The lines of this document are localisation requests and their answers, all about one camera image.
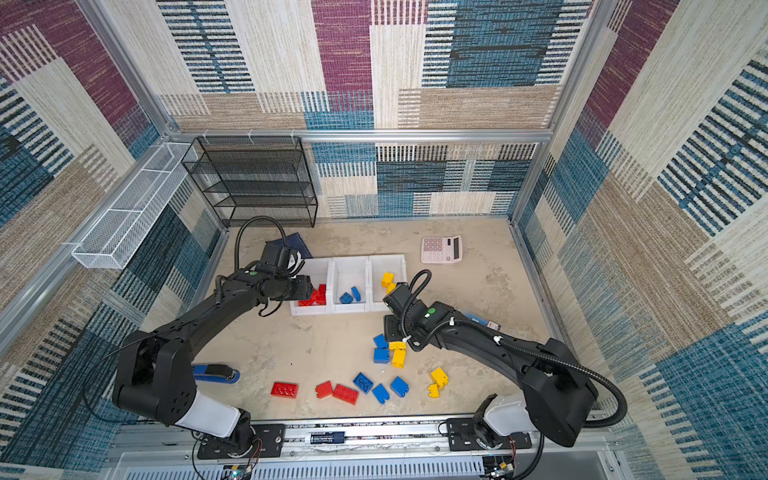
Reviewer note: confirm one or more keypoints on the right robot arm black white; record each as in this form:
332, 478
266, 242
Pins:
561, 396

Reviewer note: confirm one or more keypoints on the black wire shelf rack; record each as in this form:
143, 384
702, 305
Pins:
244, 177

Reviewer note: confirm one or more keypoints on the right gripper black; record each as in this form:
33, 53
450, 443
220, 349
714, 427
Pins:
390, 330

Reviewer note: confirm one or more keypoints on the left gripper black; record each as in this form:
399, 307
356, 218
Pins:
304, 289

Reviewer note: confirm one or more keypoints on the dark blue notebook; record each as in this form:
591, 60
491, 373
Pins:
296, 241

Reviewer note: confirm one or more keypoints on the red lego small square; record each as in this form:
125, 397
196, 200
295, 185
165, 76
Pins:
324, 390

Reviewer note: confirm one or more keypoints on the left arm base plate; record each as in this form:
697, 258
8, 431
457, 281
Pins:
255, 441

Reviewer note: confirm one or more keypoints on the red lego long brick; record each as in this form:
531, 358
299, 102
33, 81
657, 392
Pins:
321, 294

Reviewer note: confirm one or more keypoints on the pink calculator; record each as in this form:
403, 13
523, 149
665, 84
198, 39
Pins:
441, 250

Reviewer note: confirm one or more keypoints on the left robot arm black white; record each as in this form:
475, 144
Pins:
154, 377

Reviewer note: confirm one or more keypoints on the white bin middle compartment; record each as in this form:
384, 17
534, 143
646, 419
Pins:
347, 272

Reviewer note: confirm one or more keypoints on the white wire mesh basket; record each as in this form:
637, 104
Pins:
122, 228

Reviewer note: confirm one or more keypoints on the blue lego square brick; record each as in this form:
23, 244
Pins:
381, 342

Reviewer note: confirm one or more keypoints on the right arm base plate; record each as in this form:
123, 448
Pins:
467, 434

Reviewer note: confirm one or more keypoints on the yellow lego large brick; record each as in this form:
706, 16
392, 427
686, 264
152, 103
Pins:
439, 377

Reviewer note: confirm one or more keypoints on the red lego flat brick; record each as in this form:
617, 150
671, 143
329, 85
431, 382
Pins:
345, 394

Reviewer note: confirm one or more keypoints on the blue stapler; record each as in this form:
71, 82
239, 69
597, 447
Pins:
215, 373

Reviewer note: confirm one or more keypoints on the yellow lego brick tall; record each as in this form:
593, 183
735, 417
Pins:
387, 279

